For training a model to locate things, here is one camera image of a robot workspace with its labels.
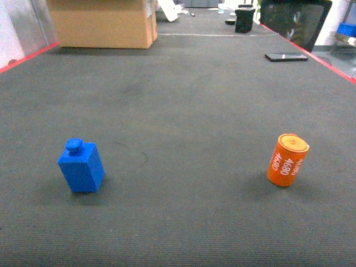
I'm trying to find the blue block with knob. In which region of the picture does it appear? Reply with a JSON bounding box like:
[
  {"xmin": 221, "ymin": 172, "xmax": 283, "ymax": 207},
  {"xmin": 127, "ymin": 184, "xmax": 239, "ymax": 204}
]
[{"xmin": 57, "ymin": 138, "xmax": 105, "ymax": 192}]

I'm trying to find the orange cylinder cap 4680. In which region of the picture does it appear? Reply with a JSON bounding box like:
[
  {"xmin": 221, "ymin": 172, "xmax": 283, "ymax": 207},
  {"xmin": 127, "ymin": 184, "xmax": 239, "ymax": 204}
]
[{"xmin": 266, "ymin": 133, "xmax": 310, "ymax": 187}]

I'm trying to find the blue bin on far shelf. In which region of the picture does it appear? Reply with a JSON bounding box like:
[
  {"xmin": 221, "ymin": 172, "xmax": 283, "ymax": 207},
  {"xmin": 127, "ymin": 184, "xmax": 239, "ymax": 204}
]
[{"xmin": 337, "ymin": 23, "xmax": 356, "ymax": 38}]

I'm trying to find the large cardboard box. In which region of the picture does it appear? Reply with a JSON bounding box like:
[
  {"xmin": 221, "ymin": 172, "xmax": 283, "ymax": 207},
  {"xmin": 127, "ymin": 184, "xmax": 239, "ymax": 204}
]
[{"xmin": 47, "ymin": 0, "xmax": 157, "ymax": 49}]

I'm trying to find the black smartphone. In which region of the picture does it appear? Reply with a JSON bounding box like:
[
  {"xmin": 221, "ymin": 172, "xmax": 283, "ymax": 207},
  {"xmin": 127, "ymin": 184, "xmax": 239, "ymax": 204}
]
[{"xmin": 265, "ymin": 53, "xmax": 308, "ymax": 62}]

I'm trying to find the white tilted board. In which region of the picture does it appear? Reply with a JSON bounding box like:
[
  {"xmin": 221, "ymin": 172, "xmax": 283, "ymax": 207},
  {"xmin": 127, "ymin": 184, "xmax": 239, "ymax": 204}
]
[{"xmin": 156, "ymin": 0, "xmax": 178, "ymax": 22}]

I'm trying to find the black box stack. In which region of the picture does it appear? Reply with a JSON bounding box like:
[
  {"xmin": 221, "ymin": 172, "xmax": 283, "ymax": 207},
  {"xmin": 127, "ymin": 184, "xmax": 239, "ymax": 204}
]
[{"xmin": 235, "ymin": 4, "xmax": 255, "ymax": 33}]

